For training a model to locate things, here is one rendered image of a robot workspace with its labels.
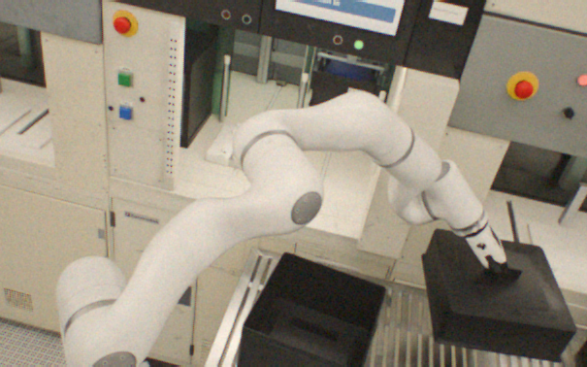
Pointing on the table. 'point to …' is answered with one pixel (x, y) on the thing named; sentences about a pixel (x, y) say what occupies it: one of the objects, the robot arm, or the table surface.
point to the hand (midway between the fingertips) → (501, 267)
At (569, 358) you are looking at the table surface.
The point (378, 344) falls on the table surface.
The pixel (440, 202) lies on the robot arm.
